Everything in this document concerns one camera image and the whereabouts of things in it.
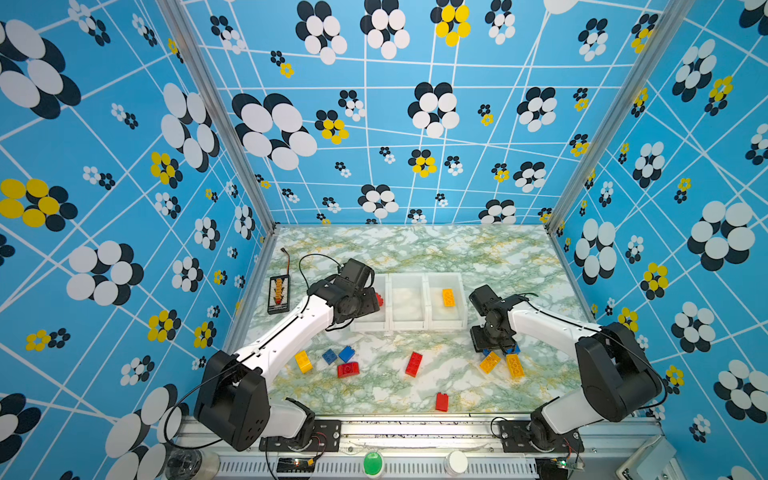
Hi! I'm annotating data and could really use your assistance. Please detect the long yellow lego brick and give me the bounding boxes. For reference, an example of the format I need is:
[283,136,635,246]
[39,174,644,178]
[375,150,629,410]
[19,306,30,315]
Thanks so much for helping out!
[506,354,525,379]

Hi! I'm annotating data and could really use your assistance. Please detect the white three-compartment container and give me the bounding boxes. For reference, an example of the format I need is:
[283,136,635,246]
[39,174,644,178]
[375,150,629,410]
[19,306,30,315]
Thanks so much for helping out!
[351,272,468,333]

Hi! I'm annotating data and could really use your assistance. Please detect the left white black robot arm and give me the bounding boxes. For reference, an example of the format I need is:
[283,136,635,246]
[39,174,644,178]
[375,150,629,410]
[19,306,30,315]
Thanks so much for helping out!
[193,259,380,451]

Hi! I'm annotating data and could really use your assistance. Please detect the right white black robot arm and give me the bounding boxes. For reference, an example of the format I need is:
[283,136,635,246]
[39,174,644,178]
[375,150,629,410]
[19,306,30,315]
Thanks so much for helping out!
[469,285,664,450]

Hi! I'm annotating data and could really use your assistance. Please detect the blue lego brick left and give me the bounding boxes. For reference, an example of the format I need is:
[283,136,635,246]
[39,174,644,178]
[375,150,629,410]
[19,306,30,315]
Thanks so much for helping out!
[338,346,355,364]

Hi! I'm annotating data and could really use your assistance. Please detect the black box with orange parts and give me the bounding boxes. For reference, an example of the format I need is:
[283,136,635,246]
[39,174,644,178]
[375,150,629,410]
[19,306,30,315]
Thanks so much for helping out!
[267,274,290,315]

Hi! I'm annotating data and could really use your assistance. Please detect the small red lego front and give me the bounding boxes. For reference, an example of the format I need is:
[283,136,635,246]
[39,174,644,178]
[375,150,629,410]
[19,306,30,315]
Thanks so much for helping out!
[435,392,450,412]

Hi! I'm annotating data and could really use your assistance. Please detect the white push button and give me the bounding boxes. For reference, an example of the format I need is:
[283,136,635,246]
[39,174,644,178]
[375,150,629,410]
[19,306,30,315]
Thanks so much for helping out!
[445,450,469,476]

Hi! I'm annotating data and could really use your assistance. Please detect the right circuit board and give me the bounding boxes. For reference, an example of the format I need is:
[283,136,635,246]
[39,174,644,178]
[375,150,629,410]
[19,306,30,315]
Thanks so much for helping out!
[535,458,583,480]

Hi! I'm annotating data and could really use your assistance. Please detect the circuit board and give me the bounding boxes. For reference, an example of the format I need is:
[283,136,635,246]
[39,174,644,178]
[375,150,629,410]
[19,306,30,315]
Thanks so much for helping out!
[276,457,316,475]
[535,458,583,480]

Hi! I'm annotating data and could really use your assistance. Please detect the green push button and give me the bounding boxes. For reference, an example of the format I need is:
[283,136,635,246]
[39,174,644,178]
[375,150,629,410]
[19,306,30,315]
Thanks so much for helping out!
[363,452,385,479]

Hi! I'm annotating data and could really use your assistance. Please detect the left circuit board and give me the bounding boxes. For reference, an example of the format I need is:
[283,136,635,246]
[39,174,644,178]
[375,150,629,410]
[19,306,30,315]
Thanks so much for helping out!
[276,457,316,475]

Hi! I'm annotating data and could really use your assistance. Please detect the grey box front right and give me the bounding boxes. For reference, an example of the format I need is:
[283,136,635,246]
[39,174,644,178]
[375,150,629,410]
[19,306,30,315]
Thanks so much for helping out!
[615,435,677,480]

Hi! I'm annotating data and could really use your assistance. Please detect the clear tape roll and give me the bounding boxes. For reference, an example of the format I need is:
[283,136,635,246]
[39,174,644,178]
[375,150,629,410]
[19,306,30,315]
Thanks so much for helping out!
[164,450,221,480]

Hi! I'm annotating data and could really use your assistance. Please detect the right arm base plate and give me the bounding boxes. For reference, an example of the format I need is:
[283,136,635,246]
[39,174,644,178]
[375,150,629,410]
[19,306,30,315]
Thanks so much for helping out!
[492,420,585,455]

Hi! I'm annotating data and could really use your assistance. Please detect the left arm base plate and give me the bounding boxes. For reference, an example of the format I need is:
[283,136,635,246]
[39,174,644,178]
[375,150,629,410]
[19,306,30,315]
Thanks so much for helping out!
[258,419,342,453]

